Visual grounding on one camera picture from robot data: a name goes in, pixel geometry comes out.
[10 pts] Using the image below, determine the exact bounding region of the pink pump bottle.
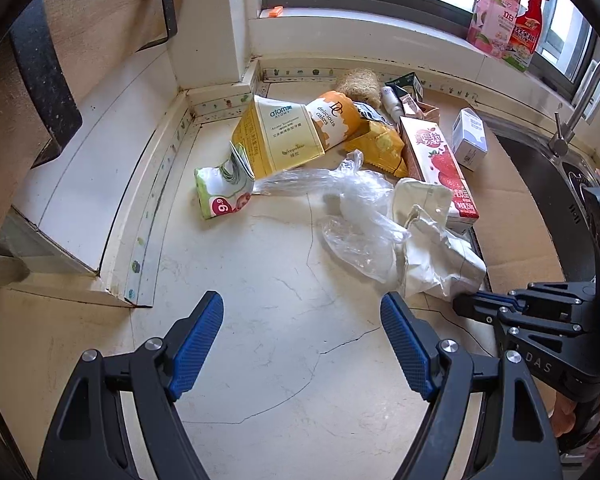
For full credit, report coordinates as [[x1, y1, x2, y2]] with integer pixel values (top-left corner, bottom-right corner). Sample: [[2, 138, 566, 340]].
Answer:
[[472, 0, 521, 58]]

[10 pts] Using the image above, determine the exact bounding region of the stainless steel sink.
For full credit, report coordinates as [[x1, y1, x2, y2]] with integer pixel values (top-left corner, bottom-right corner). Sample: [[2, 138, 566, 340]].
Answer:
[[485, 115, 600, 286]]

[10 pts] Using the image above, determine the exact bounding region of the clear plastic bag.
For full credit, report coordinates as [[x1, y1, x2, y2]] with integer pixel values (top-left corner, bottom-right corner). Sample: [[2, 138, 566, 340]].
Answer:
[[252, 150, 411, 281]]

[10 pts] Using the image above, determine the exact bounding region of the crumpled white paper bag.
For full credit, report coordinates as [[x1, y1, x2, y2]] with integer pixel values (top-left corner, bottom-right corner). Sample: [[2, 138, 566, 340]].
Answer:
[[392, 177, 487, 301]]

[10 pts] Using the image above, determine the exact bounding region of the yellow white carton box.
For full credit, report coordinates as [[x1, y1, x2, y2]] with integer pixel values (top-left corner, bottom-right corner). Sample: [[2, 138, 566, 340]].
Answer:
[[230, 94, 327, 181]]

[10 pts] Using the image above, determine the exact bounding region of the green white carton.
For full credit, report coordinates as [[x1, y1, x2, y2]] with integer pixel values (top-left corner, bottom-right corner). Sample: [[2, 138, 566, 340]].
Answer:
[[194, 142, 256, 220]]

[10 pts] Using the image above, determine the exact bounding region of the brown cardboard sheet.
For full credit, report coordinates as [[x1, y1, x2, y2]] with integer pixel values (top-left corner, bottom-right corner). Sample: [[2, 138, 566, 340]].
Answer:
[[430, 87, 566, 291]]

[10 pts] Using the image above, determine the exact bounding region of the red strawberry drink carton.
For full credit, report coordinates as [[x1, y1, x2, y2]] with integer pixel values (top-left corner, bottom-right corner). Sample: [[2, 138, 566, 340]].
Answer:
[[399, 116, 481, 226]]

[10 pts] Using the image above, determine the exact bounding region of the metal faucet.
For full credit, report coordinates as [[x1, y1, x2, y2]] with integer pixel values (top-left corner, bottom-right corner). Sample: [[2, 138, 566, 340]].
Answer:
[[547, 55, 600, 158]]

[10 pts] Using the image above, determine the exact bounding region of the yellow snack packet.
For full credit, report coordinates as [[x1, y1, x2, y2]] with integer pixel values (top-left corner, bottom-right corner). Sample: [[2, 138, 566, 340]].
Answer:
[[342, 119, 410, 178]]

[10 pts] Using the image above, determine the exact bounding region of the small white box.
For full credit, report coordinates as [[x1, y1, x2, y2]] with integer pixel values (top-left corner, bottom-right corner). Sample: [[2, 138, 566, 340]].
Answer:
[[451, 108, 488, 171]]

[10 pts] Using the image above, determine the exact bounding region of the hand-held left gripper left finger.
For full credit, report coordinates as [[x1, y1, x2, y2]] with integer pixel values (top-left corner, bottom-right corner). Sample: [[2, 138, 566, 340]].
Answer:
[[37, 290, 225, 480]]

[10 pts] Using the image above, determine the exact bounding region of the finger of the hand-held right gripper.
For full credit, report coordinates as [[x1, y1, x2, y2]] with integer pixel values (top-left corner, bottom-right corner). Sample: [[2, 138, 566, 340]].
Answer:
[[475, 281, 597, 311], [452, 293, 597, 339]]

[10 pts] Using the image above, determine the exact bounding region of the black metal bracket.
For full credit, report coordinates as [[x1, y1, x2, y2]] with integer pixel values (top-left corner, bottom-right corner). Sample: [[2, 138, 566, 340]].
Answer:
[[9, 0, 83, 168], [137, 0, 179, 53]]

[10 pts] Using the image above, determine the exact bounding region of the small pink box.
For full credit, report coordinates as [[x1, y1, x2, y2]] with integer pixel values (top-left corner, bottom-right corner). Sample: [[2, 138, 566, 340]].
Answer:
[[400, 92, 441, 123]]

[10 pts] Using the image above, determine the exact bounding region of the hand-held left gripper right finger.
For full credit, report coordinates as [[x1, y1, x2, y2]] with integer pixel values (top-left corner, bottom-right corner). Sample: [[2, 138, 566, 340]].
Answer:
[[380, 291, 563, 480]]

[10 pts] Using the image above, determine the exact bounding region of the beige loofah scrubber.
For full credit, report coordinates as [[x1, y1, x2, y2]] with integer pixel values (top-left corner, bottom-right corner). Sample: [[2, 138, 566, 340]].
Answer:
[[336, 69, 383, 108]]

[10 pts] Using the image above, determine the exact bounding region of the person's right hand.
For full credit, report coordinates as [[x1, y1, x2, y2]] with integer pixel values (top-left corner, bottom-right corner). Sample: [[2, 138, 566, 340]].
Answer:
[[551, 389, 581, 439]]

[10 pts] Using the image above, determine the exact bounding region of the black white wrapper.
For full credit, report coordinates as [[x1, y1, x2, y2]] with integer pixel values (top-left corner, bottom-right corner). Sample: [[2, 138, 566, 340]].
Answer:
[[352, 101, 393, 126]]

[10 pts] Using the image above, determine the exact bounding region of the red spray bottle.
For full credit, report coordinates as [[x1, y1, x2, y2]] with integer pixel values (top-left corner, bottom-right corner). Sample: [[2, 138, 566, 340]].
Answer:
[[502, 0, 551, 72]]

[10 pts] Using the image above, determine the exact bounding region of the small white bottle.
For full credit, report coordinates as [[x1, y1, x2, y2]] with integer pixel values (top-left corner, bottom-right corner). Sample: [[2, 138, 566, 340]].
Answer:
[[380, 85, 406, 123]]

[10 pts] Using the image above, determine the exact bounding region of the dark green box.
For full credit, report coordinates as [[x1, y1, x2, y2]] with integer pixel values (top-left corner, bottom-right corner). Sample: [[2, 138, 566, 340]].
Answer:
[[385, 72, 426, 103]]

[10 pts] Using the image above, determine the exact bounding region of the orange white paper cup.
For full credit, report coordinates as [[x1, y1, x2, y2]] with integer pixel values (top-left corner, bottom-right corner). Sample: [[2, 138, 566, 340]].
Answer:
[[307, 91, 371, 151]]

